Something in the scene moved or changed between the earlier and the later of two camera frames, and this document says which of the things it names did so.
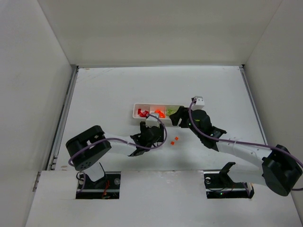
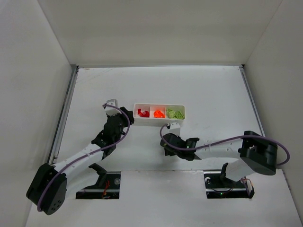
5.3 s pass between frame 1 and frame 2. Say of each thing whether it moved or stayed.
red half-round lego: stayed
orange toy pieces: stayed
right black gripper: moved
